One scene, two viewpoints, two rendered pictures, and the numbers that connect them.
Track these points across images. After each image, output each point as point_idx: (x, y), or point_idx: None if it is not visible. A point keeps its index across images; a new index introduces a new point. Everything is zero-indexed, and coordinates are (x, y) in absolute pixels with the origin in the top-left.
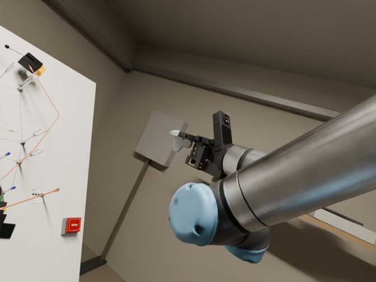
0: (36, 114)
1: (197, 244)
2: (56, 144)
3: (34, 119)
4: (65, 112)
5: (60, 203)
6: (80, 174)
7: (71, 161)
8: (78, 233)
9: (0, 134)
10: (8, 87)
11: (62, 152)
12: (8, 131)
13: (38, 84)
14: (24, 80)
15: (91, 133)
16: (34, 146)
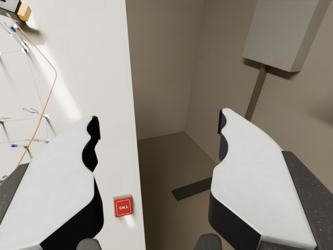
0: (52, 74)
1: None
2: (85, 106)
3: (51, 82)
4: (87, 56)
5: (106, 180)
6: (125, 138)
7: (110, 124)
8: (136, 211)
9: (21, 114)
10: (12, 52)
11: (95, 115)
12: (28, 108)
13: (44, 31)
14: (27, 33)
15: (130, 74)
16: (60, 118)
